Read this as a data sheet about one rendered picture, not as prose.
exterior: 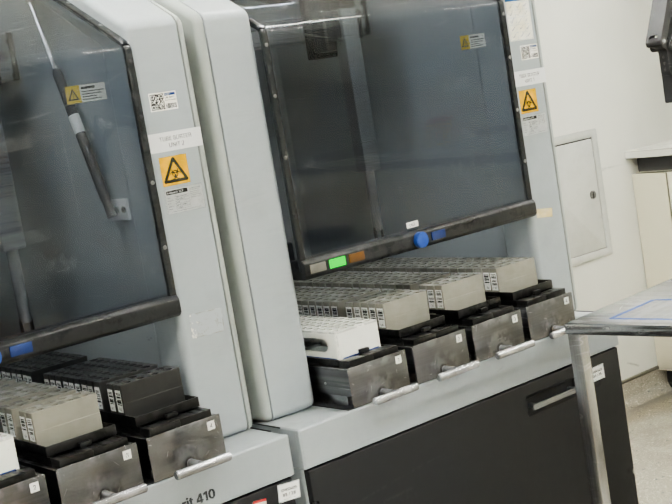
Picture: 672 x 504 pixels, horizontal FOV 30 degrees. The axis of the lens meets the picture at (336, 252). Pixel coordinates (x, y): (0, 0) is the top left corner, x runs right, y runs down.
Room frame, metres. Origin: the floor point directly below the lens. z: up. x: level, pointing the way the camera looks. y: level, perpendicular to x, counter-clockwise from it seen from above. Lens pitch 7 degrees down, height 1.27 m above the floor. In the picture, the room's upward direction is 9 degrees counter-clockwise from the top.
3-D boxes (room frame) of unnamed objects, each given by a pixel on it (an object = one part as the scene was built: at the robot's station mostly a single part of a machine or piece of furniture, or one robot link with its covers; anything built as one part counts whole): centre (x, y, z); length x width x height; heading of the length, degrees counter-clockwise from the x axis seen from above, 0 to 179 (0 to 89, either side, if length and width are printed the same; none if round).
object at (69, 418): (1.87, 0.45, 0.85); 0.12 x 0.02 x 0.06; 129
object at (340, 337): (2.29, 0.08, 0.83); 0.30 x 0.10 x 0.06; 38
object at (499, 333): (2.59, -0.08, 0.78); 0.73 x 0.14 x 0.09; 38
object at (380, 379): (2.40, 0.16, 0.78); 0.73 x 0.14 x 0.09; 38
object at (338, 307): (2.41, -0.02, 0.85); 0.12 x 0.02 x 0.06; 129
